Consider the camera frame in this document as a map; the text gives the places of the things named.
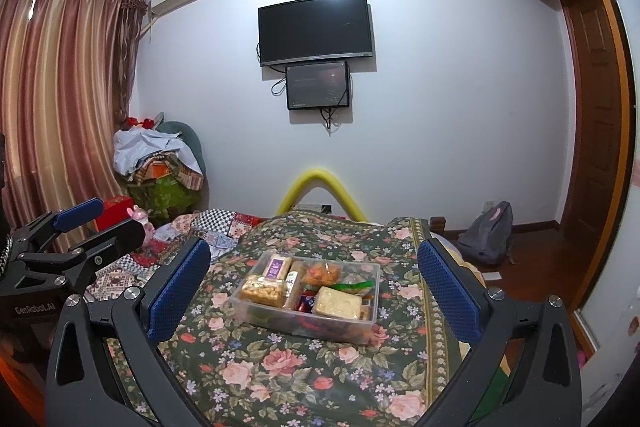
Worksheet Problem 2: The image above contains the orange snack bag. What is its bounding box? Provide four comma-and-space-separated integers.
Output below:
304, 261, 346, 288

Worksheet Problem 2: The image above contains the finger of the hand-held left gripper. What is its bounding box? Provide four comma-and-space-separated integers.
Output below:
10, 198, 105, 258
25, 221, 146, 293

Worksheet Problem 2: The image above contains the clear plastic container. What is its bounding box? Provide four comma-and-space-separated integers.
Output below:
230, 249, 382, 344

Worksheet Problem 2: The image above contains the patchwork quilt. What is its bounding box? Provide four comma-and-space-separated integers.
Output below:
85, 209, 271, 308

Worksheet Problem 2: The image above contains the yellow and green snack packet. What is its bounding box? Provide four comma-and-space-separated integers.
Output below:
342, 279, 375, 299

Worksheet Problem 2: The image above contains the small wall monitor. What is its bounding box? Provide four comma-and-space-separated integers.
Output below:
285, 61, 350, 111

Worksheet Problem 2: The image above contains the brown bar packet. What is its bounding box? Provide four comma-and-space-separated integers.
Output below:
284, 271, 304, 310

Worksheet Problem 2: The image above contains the striped brown curtain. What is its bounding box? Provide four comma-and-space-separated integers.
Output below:
0, 0, 149, 235

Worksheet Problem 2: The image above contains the yellow foam tube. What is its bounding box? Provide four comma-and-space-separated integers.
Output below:
275, 168, 371, 223

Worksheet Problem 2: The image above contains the brown wooden door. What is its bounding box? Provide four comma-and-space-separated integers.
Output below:
557, 0, 632, 250

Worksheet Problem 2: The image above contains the peanut brittle packet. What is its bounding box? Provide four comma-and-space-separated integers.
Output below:
239, 274, 289, 308

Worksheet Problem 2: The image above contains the grey backpack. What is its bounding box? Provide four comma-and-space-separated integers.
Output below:
457, 201, 515, 265

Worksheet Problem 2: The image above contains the purple wafer packet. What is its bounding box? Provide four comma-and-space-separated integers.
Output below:
265, 255, 292, 280

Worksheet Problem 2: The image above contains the large wall television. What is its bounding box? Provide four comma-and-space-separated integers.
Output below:
258, 0, 375, 68

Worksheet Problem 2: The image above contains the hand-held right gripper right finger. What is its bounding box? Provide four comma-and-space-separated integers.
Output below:
415, 238, 583, 427

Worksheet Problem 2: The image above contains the dark floral blanket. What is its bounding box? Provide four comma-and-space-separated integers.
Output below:
107, 213, 506, 427

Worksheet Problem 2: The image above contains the grey-green chair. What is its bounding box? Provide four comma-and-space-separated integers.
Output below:
157, 121, 207, 188

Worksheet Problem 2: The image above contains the black monitor cable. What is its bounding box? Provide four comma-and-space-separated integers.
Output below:
320, 106, 342, 131

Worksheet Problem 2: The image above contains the pink toy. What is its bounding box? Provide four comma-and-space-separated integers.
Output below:
125, 205, 152, 234

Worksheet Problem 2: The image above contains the beige cake packet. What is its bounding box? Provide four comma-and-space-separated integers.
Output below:
312, 286, 363, 320

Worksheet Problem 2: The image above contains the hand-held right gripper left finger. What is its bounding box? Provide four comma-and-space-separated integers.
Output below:
45, 237, 212, 427

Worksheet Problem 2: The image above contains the red box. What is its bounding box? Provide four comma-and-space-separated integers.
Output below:
96, 195, 135, 232

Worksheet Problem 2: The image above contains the cream bed sheet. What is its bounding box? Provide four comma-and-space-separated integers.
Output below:
447, 244, 483, 283

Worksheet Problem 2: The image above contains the pile of clothes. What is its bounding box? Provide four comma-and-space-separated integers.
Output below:
112, 124, 206, 219

